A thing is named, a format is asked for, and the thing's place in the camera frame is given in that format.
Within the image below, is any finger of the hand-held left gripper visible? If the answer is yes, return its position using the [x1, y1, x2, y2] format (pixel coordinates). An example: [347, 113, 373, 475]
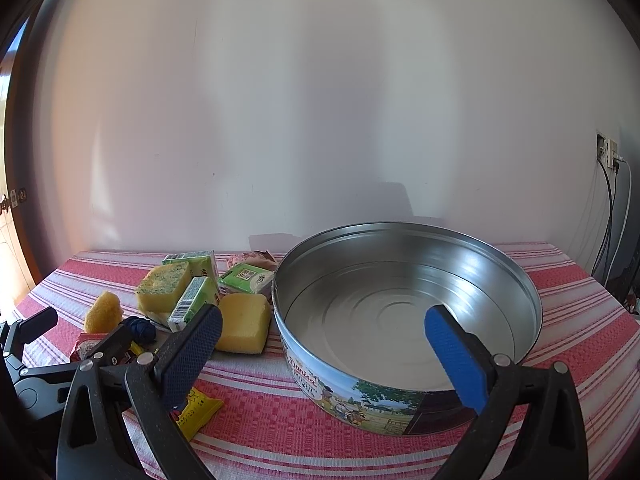
[9, 306, 59, 361]
[20, 324, 135, 395]

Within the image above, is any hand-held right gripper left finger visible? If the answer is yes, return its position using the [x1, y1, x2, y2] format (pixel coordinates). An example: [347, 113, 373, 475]
[56, 304, 224, 480]

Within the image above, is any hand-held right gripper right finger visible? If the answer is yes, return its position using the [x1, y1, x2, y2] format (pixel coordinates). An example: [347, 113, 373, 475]
[424, 304, 590, 480]

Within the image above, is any red snack packet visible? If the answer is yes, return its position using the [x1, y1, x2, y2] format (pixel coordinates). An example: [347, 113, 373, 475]
[69, 332, 143, 366]

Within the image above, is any dark blue ball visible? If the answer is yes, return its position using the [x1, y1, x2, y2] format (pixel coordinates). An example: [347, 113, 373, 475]
[121, 315, 160, 347]

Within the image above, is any small rounded yellow sponge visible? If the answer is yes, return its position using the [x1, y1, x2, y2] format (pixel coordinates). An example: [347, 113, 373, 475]
[83, 290, 124, 335]

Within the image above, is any green leaf print tissue pack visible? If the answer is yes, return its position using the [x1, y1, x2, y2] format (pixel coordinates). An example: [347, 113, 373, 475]
[168, 275, 221, 333]

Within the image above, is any yellow snack packet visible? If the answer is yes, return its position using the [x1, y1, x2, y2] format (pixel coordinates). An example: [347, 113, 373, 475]
[170, 387, 224, 442]

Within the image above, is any large plain yellow sponge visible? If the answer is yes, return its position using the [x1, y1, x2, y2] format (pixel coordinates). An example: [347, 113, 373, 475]
[214, 292, 271, 355]

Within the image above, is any yellow sponge with speckled top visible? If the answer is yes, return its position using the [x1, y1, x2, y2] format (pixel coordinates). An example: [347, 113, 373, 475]
[136, 261, 193, 313]

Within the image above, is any round metal cookie tin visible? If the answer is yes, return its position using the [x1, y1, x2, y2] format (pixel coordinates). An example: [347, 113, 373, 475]
[271, 220, 544, 437]

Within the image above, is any green and white tissue pack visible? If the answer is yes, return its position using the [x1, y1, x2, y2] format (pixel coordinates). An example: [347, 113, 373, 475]
[217, 263, 277, 295]

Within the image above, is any pink floral tissue pack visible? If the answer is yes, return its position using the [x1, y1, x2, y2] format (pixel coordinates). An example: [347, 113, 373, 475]
[226, 250, 279, 271]

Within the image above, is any red striped tablecloth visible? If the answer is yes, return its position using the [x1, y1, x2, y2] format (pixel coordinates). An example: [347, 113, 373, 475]
[0, 241, 640, 480]

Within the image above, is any dark object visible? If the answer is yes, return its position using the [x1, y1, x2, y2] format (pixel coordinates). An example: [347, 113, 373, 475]
[605, 260, 640, 317]

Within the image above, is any metal door handle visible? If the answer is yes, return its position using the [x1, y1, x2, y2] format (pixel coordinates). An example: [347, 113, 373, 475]
[0, 187, 27, 217]

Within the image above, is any white cable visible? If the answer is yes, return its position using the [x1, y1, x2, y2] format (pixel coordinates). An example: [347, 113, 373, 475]
[606, 157, 634, 281]

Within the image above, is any wall power outlet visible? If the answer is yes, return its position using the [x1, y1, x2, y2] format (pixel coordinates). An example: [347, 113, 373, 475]
[596, 130, 621, 168]

